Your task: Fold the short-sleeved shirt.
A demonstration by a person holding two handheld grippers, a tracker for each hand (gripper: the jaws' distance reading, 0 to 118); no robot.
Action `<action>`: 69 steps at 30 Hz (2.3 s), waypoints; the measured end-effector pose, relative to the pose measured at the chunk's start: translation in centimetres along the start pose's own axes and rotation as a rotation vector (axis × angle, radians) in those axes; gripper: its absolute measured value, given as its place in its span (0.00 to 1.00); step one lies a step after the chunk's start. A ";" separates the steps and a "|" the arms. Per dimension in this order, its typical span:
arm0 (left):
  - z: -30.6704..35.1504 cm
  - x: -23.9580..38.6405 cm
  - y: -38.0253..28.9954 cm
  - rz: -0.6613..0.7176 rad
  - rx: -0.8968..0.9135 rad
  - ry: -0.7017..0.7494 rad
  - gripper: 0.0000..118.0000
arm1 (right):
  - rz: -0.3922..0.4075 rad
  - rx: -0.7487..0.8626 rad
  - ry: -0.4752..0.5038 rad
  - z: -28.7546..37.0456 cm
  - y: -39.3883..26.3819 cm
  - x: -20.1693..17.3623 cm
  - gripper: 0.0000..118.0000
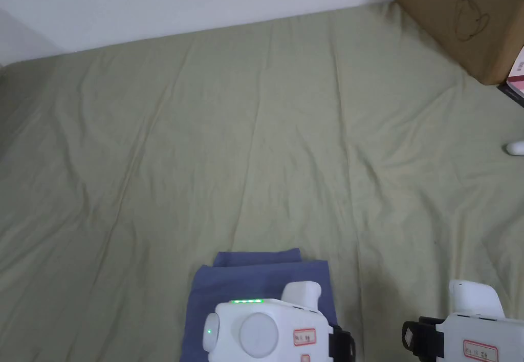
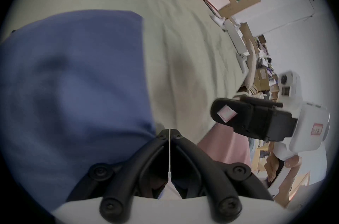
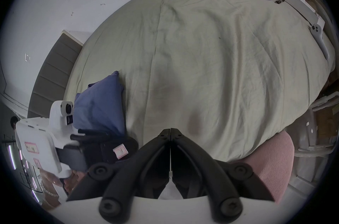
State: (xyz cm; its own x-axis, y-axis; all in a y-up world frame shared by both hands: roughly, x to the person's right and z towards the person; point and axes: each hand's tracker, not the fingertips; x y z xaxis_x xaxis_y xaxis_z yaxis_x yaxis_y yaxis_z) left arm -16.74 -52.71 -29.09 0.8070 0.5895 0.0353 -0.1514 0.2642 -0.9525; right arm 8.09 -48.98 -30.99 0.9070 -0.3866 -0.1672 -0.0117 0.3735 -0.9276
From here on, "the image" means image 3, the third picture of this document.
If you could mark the person's left forearm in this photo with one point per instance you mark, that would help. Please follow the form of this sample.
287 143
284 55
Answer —
51 200

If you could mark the dark blue garment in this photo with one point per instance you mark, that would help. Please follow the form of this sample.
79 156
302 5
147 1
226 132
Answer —
102 106

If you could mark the long white box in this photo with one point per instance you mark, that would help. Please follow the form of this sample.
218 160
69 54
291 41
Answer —
299 3

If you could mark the white plastic chair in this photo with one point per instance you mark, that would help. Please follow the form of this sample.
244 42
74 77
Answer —
312 138

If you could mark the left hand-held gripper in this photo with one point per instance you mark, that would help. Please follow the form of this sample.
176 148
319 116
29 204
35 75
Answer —
39 138

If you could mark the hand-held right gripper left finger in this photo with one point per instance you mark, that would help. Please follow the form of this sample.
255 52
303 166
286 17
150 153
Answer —
124 178

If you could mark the bed with pale green sheet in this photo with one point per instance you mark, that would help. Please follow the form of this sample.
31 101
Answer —
198 59

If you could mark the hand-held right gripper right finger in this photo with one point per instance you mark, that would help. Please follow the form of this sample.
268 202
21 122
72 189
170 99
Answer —
211 178

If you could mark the padded grey headboard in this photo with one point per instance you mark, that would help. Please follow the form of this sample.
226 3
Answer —
53 72

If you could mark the person's legs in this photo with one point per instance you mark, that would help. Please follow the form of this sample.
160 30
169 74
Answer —
272 162

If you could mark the person's left hand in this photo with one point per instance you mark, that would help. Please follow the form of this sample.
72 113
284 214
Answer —
53 178

